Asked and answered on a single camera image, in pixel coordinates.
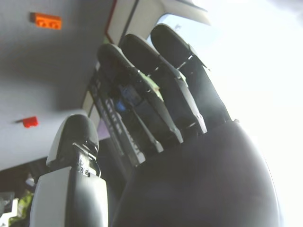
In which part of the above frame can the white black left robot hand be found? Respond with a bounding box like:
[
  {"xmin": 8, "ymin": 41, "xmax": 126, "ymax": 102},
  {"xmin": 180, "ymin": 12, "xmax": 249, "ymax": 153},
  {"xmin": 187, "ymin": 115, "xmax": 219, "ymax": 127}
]
[{"xmin": 29, "ymin": 23, "xmax": 286, "ymax": 227}]

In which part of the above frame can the black book marked 25-04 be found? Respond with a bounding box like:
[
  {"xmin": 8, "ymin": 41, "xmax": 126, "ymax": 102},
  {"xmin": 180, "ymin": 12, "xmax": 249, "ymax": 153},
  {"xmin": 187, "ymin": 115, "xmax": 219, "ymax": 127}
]
[{"xmin": 106, "ymin": 80, "xmax": 166, "ymax": 166}]

